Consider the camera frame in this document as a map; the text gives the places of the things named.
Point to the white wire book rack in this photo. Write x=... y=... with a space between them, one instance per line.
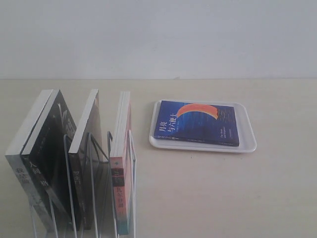
x=104 y=221

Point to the pink red book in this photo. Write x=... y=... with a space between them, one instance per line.
x=120 y=165

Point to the black book white title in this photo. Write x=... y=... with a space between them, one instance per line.
x=44 y=152

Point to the grey marbled book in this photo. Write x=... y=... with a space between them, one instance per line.
x=35 y=196

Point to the white plastic tray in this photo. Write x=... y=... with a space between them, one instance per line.
x=246 y=136

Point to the blue book orange moon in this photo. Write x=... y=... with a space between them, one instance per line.
x=197 y=122

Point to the dark brown book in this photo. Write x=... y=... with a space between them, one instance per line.
x=89 y=122

